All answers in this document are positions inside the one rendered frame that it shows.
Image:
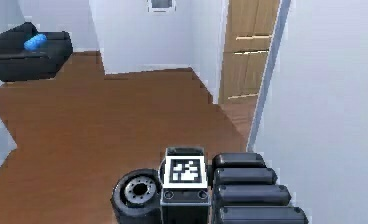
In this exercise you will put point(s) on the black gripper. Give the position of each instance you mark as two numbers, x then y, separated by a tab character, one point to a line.
137	193

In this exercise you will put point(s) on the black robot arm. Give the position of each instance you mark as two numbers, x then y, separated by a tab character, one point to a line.
252	193

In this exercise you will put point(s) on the black sofa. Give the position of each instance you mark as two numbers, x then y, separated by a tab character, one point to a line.
32	60

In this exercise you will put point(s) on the wooden room door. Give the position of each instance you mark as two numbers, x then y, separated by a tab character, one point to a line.
247	53

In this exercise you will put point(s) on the blue cushion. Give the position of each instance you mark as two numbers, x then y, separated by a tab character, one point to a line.
35	42

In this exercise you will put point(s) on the framed wall picture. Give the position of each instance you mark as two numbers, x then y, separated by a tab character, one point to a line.
161	4

